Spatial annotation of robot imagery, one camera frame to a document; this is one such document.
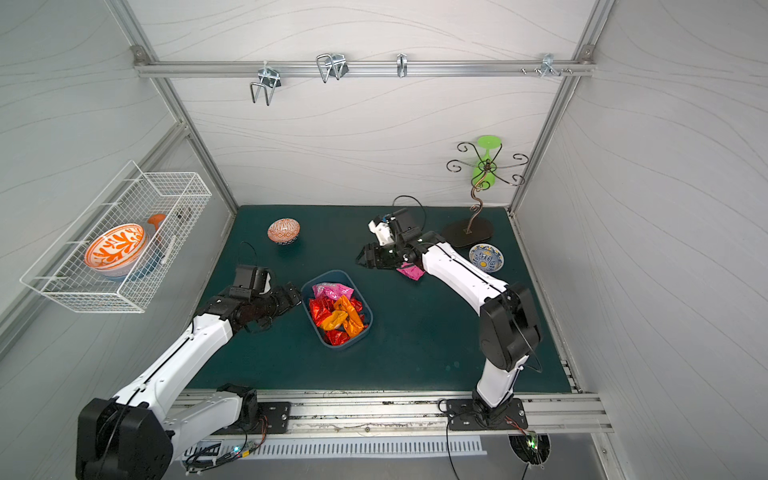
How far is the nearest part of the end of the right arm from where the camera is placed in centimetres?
63

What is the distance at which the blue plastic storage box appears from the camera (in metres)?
0.84

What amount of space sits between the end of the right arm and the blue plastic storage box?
0.16 m

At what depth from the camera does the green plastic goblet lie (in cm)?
85
